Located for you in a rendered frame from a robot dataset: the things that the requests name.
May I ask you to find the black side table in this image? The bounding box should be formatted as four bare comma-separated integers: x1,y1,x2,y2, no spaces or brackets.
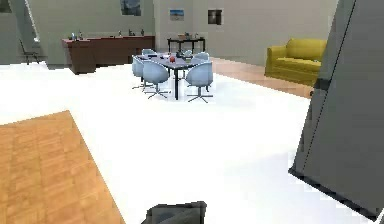
166,37,207,54

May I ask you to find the light blue framed picture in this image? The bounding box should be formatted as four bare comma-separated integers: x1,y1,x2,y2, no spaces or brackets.
169,8,185,22

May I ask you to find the black folding chair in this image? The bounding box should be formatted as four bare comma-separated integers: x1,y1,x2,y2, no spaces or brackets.
18,38,40,66

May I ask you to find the yellow armchair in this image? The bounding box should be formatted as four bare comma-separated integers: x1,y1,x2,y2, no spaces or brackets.
264,37,328,87

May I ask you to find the dark grey box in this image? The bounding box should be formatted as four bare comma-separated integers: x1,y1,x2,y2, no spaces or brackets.
141,200,208,224

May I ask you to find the dark red sideboard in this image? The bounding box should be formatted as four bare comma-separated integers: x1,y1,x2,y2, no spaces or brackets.
61,35,156,75

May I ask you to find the grey open door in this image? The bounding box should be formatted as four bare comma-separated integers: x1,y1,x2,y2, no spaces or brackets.
288,0,384,222

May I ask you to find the grey dining table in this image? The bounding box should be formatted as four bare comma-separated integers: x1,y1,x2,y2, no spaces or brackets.
133,52,204,101

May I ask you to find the dark blue framed picture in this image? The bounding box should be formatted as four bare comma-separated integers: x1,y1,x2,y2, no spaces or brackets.
119,0,143,17

